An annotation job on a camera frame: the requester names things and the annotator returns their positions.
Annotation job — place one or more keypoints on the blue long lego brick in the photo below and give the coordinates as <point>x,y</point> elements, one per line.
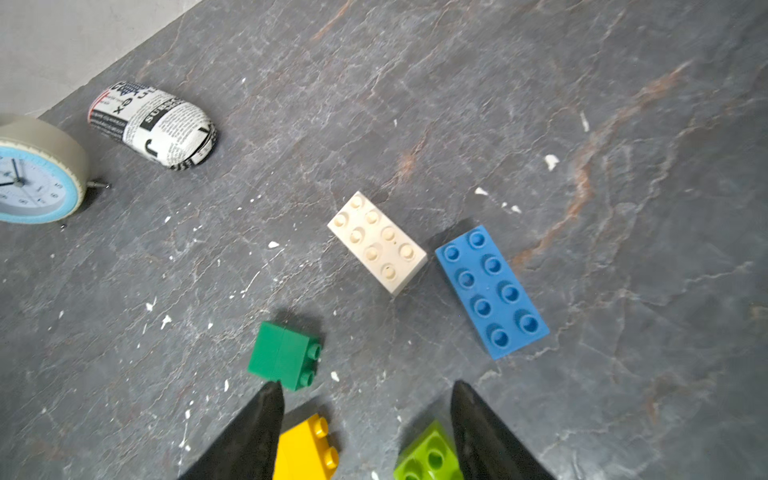
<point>504,317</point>

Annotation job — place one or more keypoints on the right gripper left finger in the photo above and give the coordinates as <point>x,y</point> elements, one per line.
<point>247,448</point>

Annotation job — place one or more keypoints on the blue alarm clock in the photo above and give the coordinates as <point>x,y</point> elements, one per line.
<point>45,173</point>

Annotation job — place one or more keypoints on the lime green lego brick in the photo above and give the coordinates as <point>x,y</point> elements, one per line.
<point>431,455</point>

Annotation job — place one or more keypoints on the yellow lego brick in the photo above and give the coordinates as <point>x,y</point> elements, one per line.
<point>304,452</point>

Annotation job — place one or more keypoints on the dark green lego brick right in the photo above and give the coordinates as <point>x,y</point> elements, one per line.
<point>283,355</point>

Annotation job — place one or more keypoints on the cream long lego brick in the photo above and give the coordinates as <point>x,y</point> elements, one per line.
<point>390,255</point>

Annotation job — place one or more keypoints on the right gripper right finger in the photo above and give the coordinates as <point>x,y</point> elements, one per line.
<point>486,447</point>

